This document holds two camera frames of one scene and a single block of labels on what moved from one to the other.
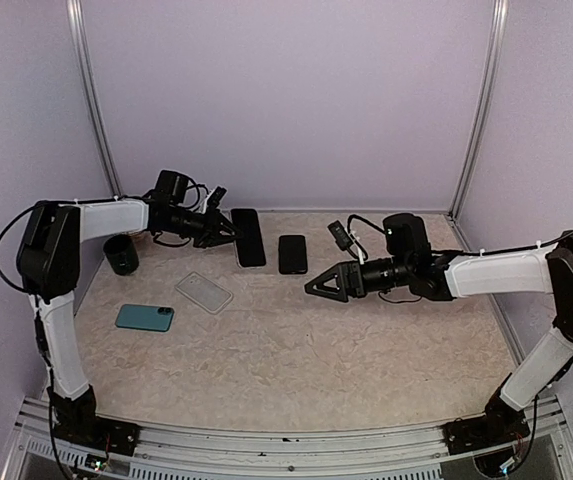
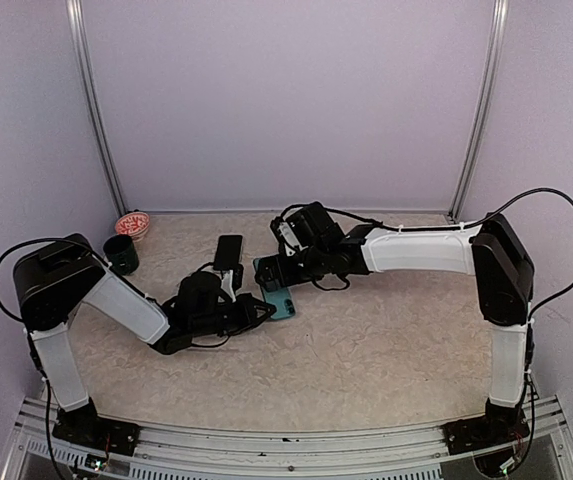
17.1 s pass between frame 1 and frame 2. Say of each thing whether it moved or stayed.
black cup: stayed
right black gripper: moved
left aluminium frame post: stayed
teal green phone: moved
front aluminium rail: stayed
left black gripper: moved
